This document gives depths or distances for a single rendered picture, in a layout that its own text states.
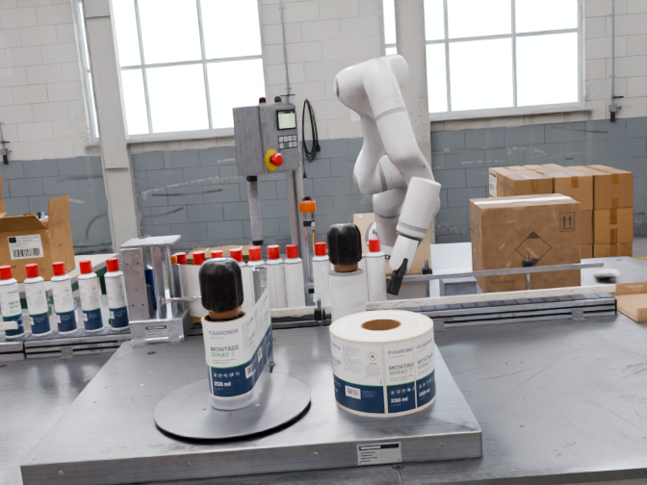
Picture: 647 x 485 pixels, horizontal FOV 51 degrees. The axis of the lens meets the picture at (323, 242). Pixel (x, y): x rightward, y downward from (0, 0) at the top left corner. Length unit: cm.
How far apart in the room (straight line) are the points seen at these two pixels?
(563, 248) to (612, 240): 306
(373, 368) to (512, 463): 29
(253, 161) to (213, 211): 565
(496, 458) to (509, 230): 105
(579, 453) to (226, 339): 66
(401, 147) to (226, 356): 84
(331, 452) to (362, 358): 18
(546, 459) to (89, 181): 707
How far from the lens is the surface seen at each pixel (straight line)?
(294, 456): 124
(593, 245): 527
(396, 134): 190
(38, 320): 208
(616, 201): 526
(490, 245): 218
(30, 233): 338
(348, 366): 129
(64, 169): 807
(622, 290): 227
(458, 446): 125
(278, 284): 191
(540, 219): 219
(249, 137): 189
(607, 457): 130
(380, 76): 194
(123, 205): 779
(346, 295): 161
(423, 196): 187
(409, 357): 127
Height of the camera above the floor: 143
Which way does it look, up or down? 10 degrees down
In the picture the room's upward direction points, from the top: 4 degrees counter-clockwise
